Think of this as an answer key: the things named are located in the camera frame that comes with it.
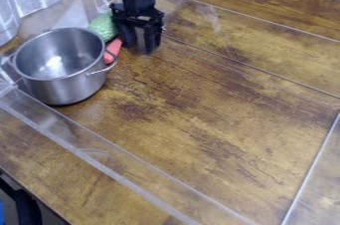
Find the clear acrylic table barrier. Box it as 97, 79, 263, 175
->
0, 0, 340, 225

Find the black table leg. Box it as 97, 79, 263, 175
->
0, 177, 42, 225

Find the green bumpy toy vegetable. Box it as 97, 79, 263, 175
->
89, 12, 118, 43

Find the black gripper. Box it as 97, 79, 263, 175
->
110, 0, 163, 54

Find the stainless steel pot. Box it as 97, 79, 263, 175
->
9, 28, 118, 106

